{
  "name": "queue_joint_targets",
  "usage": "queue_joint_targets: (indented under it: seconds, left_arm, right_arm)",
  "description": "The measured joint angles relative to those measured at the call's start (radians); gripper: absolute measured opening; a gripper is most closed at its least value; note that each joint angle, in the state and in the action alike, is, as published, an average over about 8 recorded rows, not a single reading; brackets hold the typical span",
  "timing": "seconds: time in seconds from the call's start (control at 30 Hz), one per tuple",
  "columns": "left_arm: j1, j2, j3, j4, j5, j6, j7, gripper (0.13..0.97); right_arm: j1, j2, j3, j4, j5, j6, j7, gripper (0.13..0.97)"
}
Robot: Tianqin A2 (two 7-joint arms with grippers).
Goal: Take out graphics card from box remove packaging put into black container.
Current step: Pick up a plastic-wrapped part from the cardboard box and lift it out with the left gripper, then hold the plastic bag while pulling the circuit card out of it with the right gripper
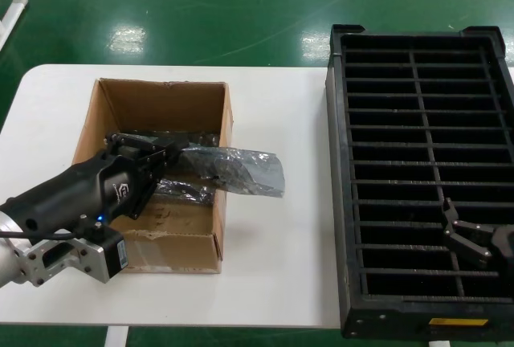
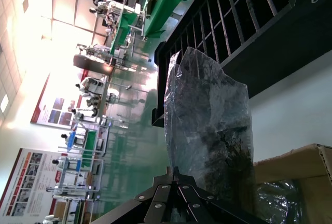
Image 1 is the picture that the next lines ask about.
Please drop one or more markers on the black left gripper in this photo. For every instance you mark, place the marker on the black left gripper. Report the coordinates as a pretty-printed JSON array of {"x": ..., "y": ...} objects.
[{"x": 80, "y": 190}]

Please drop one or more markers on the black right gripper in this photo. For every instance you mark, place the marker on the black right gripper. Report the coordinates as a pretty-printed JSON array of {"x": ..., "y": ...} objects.
[{"x": 505, "y": 250}]

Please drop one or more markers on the silver antistatic bag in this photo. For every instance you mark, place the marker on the silver antistatic bag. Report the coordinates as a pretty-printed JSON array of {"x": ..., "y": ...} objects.
[{"x": 249, "y": 170}]

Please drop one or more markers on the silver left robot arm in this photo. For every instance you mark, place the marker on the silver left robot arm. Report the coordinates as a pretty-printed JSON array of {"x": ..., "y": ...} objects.
[{"x": 8, "y": 250}]

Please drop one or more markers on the black bagged card package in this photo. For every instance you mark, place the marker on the black bagged card package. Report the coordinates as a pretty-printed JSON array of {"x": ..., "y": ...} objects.
[{"x": 180, "y": 190}]

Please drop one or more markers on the brown cardboard box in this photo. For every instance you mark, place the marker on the brown cardboard box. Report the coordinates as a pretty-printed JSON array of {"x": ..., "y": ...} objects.
[{"x": 192, "y": 250}]

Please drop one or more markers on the black slotted container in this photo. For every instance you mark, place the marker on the black slotted container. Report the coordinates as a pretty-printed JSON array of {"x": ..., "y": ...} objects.
[{"x": 341, "y": 162}]

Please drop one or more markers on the white table leg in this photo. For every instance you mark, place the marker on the white table leg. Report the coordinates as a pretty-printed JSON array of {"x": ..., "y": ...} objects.
[
  {"x": 116, "y": 333},
  {"x": 434, "y": 344}
]

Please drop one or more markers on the white pipe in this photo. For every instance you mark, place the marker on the white pipe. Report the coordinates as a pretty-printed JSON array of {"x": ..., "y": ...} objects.
[{"x": 14, "y": 11}]

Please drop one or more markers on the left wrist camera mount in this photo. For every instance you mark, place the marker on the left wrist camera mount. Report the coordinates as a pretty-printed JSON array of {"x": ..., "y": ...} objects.
[{"x": 92, "y": 254}]

